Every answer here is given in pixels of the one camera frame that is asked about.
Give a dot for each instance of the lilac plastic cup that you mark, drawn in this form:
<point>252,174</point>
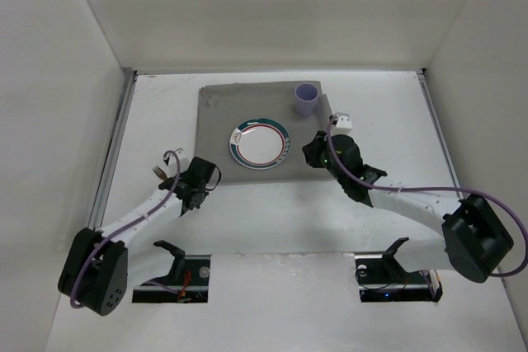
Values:
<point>306,97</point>

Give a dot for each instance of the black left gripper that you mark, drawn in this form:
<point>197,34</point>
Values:
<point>172,184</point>

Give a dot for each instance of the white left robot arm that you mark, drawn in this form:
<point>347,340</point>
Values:
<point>102,263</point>

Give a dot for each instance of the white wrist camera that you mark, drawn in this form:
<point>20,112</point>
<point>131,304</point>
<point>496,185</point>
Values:
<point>178,157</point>
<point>342,120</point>

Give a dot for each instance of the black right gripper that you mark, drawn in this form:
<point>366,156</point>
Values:
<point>315,151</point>

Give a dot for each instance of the brown wooden fork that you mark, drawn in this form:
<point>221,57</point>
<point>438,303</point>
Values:
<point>160,173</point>

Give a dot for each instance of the grey cloth placemat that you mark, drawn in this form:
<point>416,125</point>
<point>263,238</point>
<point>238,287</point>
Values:
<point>221,108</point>

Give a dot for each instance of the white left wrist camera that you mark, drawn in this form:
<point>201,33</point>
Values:
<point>178,157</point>

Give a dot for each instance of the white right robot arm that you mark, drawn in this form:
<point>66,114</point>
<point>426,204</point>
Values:
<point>471,239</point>

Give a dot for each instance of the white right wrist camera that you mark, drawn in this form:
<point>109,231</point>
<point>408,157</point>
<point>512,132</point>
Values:
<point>342,120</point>

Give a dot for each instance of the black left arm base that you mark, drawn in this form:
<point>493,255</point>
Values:
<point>166,274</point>

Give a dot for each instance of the white plate green rim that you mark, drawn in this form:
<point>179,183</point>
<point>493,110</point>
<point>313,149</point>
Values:
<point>259,144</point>

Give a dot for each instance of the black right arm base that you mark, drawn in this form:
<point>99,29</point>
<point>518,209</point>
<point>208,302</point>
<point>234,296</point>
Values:
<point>381,279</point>

